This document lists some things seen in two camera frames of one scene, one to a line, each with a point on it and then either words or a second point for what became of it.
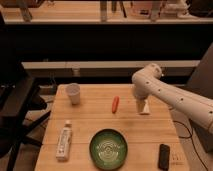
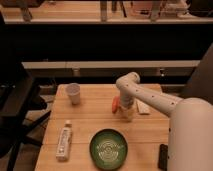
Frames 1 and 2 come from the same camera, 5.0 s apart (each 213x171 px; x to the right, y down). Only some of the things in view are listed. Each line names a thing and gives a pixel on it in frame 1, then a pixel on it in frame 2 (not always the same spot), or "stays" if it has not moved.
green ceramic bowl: [108, 149] stays
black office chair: [18, 89] stays
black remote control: [164, 157] stays
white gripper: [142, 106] -> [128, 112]
